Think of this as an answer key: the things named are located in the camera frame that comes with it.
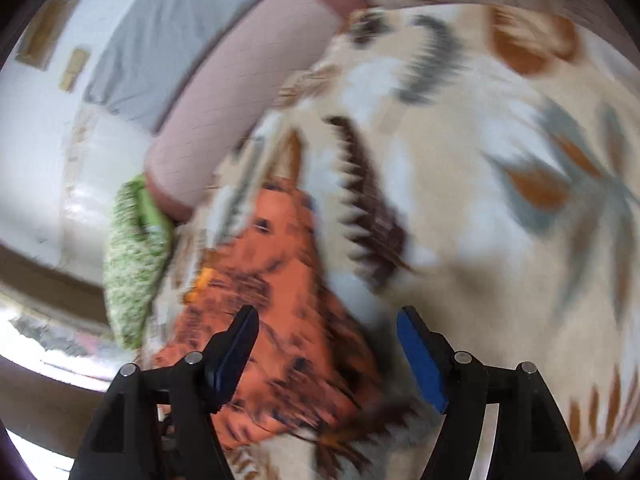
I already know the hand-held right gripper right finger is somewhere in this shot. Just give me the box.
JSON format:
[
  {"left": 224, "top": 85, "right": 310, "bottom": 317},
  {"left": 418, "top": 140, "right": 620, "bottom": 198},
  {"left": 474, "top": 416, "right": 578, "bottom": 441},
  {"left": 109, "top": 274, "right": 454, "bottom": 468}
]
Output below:
[{"left": 396, "top": 306, "right": 586, "bottom": 480}]

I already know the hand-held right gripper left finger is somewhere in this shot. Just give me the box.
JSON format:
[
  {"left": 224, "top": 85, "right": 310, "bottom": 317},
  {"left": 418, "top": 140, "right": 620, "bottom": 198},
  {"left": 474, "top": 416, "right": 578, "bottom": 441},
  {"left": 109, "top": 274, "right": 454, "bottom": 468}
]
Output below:
[{"left": 67, "top": 305, "right": 260, "bottom": 480}]

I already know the orange floral shirt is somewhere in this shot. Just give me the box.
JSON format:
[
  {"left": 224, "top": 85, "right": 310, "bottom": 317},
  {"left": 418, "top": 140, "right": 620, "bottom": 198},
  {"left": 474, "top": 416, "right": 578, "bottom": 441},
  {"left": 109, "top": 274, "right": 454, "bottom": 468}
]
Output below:
[{"left": 150, "top": 180, "right": 392, "bottom": 448}]

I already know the green checked pillow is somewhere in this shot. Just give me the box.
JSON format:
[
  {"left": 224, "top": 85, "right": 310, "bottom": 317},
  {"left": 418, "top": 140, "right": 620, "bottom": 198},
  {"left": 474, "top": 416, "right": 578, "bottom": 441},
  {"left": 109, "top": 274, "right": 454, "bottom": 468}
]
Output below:
[{"left": 102, "top": 172, "right": 177, "bottom": 352}]

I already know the leaf print blanket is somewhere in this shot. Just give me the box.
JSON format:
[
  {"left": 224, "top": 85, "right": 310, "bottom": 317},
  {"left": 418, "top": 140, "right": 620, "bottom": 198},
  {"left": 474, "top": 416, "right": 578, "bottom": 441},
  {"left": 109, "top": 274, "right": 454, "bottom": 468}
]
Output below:
[{"left": 140, "top": 2, "right": 640, "bottom": 480}]

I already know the patterned glass window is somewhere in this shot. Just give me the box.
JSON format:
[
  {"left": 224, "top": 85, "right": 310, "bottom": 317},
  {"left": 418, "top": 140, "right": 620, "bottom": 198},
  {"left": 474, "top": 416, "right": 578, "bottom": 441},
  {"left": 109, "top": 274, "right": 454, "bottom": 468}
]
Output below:
[{"left": 0, "top": 285, "right": 142, "bottom": 392}]

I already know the pink bolster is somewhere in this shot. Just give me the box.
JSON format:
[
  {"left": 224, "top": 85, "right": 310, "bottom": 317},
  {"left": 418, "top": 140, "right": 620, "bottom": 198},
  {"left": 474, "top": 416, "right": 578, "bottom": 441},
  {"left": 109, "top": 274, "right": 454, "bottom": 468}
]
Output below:
[{"left": 144, "top": 0, "right": 372, "bottom": 224}]

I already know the grey pillow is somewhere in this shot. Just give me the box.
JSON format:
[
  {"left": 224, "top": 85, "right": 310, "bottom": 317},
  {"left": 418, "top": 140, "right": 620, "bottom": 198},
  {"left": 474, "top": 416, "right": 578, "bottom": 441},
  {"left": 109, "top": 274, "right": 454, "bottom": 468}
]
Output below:
[{"left": 82, "top": 0, "right": 306, "bottom": 134}]

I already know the small tan wall plaque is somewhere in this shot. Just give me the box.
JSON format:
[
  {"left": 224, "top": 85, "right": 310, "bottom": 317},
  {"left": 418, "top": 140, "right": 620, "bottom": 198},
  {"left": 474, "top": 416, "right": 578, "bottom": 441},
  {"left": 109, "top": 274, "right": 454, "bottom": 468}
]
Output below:
[{"left": 59, "top": 47, "right": 92, "bottom": 92}]

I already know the large tan wall plaque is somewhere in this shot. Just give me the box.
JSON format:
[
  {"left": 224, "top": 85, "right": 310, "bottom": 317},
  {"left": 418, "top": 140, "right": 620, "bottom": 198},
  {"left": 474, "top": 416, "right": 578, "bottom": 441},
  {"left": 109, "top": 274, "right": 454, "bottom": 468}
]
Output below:
[{"left": 14, "top": 0, "right": 84, "bottom": 69}]

